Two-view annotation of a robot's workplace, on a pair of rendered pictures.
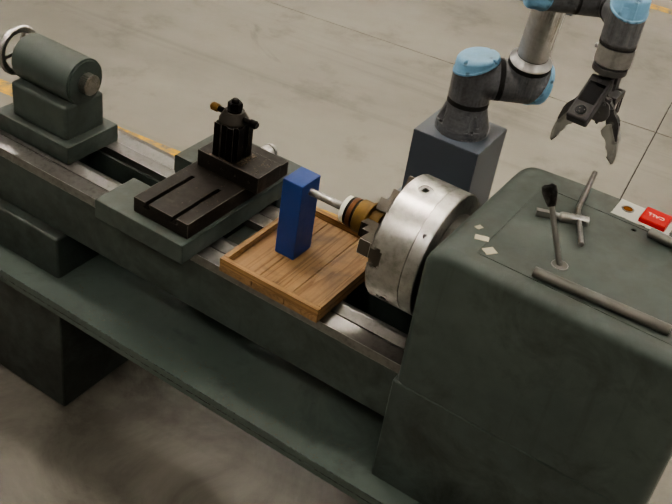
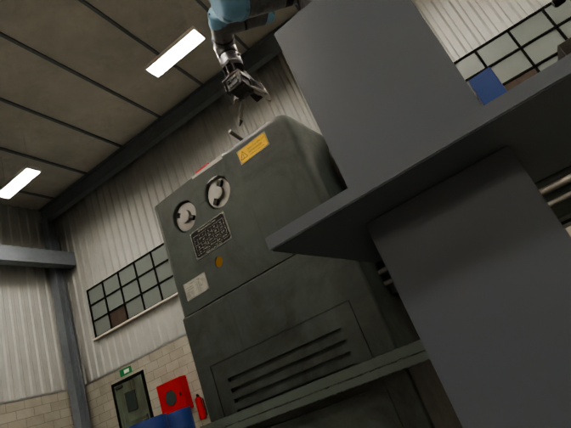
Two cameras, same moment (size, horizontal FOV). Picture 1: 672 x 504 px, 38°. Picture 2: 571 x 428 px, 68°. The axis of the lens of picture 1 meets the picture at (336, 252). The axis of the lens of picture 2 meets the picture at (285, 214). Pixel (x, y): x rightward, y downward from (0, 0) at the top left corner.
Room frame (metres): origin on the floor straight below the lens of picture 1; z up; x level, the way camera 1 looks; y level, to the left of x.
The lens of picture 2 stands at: (3.03, -0.53, 0.57)
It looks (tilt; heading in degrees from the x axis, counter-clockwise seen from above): 21 degrees up; 179
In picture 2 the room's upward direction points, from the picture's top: 22 degrees counter-clockwise
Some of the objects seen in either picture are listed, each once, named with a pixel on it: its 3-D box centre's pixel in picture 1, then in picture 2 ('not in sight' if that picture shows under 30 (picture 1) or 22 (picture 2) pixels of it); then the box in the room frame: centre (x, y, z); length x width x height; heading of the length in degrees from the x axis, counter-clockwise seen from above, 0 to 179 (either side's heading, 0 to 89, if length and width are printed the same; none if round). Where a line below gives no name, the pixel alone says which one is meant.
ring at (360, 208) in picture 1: (365, 218); not in sight; (1.94, -0.06, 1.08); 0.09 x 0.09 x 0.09; 62
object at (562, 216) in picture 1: (562, 216); not in sight; (1.79, -0.47, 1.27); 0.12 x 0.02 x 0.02; 86
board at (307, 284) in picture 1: (308, 257); not in sight; (2.00, 0.07, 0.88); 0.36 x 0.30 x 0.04; 152
